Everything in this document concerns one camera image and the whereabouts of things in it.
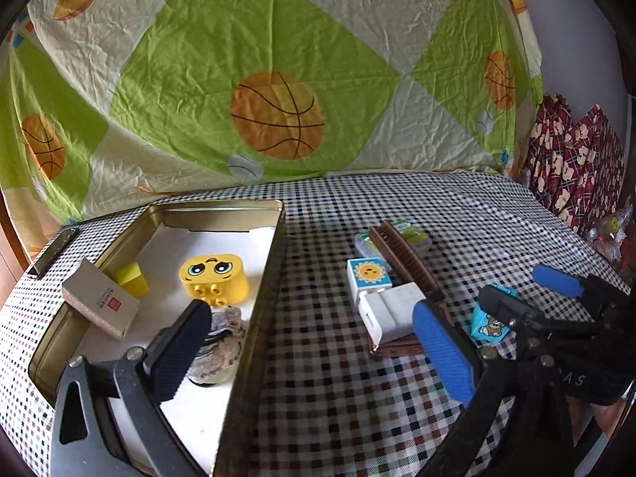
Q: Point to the dark flat rectangular case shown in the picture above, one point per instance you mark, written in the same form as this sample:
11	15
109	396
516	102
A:
49	253

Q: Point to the white charger plug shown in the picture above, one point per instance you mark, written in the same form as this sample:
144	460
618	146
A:
392	308

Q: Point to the small white cardboard box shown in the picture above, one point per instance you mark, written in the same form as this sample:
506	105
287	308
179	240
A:
99	298

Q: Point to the blue bear print block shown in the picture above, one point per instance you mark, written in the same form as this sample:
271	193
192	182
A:
489	330

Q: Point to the clear plastic toy bag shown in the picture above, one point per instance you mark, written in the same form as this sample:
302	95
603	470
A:
613	231

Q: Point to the yellow face toy block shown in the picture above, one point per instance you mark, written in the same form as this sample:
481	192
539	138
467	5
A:
213	271

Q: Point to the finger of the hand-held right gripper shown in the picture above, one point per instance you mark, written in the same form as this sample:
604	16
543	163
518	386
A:
559	280
507	305

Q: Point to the white sunflower toy block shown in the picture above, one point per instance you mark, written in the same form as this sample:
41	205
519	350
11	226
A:
370	273

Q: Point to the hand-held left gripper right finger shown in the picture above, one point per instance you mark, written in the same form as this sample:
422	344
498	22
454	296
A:
442	353

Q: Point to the red bear print blanket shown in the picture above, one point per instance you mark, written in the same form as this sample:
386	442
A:
571	159

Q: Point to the brown wooden brush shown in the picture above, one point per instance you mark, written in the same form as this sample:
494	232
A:
402	258

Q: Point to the green floss pick box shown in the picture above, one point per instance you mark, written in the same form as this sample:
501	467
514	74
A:
415	236

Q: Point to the checkered tablecloth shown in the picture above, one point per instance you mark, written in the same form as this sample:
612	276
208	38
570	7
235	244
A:
348	407

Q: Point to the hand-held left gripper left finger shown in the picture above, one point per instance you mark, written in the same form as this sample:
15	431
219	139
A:
179	353

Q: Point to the yellow cup-shaped block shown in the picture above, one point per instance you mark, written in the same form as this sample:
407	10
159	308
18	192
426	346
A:
133	280

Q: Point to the basketball print bedsheet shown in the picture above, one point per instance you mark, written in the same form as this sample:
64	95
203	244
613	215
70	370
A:
298	35

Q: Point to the golden metal tin box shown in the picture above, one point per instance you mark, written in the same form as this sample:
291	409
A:
169	248

